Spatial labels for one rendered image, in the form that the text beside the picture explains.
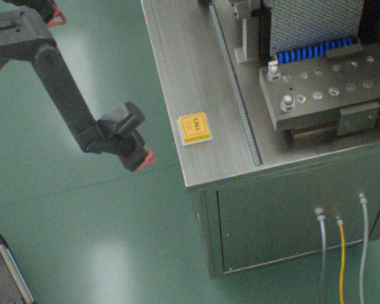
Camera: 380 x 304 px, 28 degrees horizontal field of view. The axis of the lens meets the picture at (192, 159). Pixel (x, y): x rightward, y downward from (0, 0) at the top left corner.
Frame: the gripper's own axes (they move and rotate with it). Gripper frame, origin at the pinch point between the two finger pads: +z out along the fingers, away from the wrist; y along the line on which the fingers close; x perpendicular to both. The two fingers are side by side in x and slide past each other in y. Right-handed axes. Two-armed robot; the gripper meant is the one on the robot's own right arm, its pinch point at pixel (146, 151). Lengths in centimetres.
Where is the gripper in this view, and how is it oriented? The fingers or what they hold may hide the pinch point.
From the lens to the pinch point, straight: 189.6
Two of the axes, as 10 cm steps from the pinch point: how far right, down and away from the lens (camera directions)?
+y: -5.1, -7.5, 4.2
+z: 4.8, 1.5, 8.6
